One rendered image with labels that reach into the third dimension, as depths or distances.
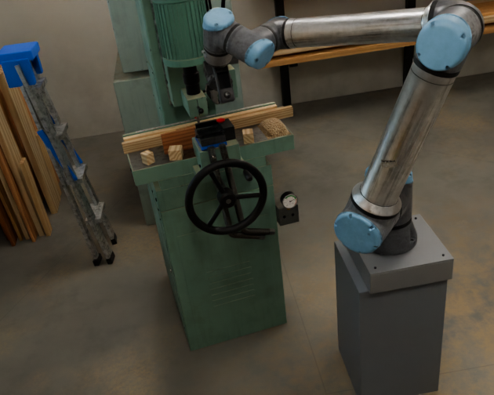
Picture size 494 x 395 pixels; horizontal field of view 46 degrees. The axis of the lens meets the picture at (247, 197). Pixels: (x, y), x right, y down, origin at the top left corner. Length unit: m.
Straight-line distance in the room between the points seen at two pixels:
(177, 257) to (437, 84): 1.23
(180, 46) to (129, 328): 1.35
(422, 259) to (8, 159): 2.29
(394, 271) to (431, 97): 0.64
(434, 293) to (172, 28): 1.23
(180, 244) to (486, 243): 1.60
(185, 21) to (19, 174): 1.74
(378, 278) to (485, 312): 0.93
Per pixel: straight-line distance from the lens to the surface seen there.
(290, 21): 1.82
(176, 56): 2.07
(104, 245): 3.18
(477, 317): 2.75
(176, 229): 2.23
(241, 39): 1.74
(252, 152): 2.15
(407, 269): 1.95
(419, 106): 1.53
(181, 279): 2.36
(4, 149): 3.41
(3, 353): 2.94
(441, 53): 1.46
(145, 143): 2.22
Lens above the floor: 1.83
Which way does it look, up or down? 31 degrees down
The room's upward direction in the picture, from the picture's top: 7 degrees counter-clockwise
